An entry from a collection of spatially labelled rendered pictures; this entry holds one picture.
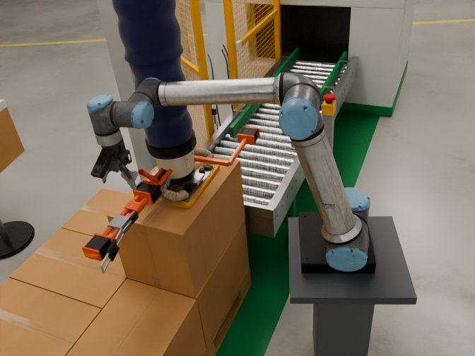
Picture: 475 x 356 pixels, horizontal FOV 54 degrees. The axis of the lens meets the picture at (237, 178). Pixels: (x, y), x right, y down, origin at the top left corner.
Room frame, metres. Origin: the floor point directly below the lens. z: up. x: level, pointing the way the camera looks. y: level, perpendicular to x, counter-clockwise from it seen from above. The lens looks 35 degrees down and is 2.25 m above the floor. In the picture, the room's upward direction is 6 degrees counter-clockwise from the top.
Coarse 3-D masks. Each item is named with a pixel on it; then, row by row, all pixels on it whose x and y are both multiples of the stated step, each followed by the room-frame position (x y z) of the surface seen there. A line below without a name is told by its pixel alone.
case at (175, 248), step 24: (240, 168) 1.98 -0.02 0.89; (216, 192) 1.74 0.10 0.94; (240, 192) 1.96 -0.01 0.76; (144, 216) 1.60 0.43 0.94; (168, 216) 1.59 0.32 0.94; (192, 216) 1.57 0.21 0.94; (216, 216) 1.71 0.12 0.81; (240, 216) 1.93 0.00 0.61; (144, 240) 1.55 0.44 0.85; (168, 240) 1.49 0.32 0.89; (192, 240) 1.51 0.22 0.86; (216, 240) 1.68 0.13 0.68; (144, 264) 1.57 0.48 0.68; (168, 264) 1.50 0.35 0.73; (192, 264) 1.48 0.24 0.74; (168, 288) 1.52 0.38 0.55; (192, 288) 1.45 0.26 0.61
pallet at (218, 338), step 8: (248, 272) 1.96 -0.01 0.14; (248, 280) 1.95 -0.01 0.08; (240, 288) 1.85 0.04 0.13; (248, 288) 1.94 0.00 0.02; (240, 296) 1.86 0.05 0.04; (232, 304) 1.73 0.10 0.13; (240, 304) 1.82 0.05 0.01; (232, 312) 1.76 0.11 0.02; (224, 320) 1.71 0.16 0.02; (232, 320) 1.71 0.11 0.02; (224, 328) 1.65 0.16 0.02; (216, 336) 1.61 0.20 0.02; (224, 336) 1.61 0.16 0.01; (216, 344) 1.56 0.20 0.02; (208, 352) 1.45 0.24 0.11
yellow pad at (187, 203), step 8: (200, 168) 1.86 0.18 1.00; (208, 168) 1.89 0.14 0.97; (216, 168) 1.90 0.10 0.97; (208, 176) 1.83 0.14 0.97; (184, 184) 1.78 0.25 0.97; (200, 184) 1.76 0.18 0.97; (192, 192) 1.71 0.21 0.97; (200, 192) 1.72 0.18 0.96; (184, 200) 1.66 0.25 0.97; (192, 200) 1.66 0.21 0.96
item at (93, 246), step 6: (96, 234) 1.34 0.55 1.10; (90, 240) 1.30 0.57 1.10; (96, 240) 1.30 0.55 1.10; (102, 240) 1.30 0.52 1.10; (108, 240) 1.30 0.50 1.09; (90, 246) 1.27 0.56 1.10; (96, 246) 1.27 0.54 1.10; (102, 246) 1.27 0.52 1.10; (108, 246) 1.29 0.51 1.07; (84, 252) 1.27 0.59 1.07; (90, 252) 1.25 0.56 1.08; (96, 252) 1.24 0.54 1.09; (102, 252) 1.26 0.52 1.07; (102, 258) 1.25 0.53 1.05
